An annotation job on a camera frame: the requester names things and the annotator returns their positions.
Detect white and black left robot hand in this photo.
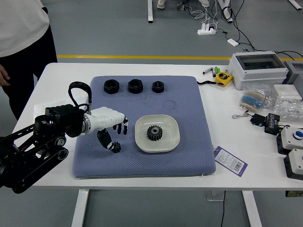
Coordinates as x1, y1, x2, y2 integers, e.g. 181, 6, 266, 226
89, 106, 130, 151

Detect person's hand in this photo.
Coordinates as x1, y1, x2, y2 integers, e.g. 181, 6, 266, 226
0, 63, 11, 87

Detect small black gear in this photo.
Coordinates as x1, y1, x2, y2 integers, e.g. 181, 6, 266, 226
110, 141, 122, 154

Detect big black gear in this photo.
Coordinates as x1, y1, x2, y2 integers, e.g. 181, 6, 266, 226
146, 125, 164, 142

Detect large black hex nut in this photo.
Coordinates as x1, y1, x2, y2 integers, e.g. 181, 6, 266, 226
103, 79, 120, 94
127, 79, 144, 94

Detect small black hex nut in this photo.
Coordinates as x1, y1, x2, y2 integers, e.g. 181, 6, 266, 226
151, 80, 165, 93

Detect white box with blue button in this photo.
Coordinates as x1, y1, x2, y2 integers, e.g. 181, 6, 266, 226
276, 126, 303, 156

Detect dark grey box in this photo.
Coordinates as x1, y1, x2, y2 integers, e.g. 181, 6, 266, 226
283, 61, 303, 85

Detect white and black button box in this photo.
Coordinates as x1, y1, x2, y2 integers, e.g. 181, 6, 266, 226
283, 148, 303, 181

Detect person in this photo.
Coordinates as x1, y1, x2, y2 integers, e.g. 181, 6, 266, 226
0, 0, 58, 120

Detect blue-grey cushion mat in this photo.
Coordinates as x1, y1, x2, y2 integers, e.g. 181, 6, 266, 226
71, 75, 217, 180

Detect white square dish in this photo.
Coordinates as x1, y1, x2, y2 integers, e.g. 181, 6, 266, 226
134, 113, 181, 153

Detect white table leg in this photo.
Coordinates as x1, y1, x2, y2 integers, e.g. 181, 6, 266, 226
71, 189, 90, 227
241, 190, 263, 227

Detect white background desk leg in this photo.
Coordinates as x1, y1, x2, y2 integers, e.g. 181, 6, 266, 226
217, 0, 234, 24
147, 0, 154, 24

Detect yellow tape measure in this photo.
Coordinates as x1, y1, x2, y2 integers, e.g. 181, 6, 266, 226
214, 72, 234, 87

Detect purple label tag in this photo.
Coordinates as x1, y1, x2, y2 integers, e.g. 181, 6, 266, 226
213, 146, 249, 177

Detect white power strip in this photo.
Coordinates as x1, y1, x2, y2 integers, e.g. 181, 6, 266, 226
197, 22, 217, 35

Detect bag of blue resistors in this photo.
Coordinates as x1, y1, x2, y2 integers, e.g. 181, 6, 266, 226
238, 86, 275, 113

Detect black electronic module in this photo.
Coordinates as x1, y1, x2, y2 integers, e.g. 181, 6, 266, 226
264, 113, 281, 136

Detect white foam block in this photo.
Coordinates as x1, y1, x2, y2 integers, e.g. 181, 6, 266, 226
273, 84, 299, 101

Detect clear bag of screws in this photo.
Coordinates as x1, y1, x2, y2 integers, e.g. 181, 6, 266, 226
272, 98, 303, 121

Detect black cable under table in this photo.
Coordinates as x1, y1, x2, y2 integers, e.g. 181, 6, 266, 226
220, 190, 227, 227

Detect small black connector with wires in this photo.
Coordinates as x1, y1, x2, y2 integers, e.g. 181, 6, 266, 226
232, 113, 266, 128

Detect grey electrical enclosure box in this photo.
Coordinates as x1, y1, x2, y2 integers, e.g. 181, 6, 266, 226
228, 52, 289, 91

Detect black floor cable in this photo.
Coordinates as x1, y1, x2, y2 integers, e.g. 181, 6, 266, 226
221, 0, 303, 62

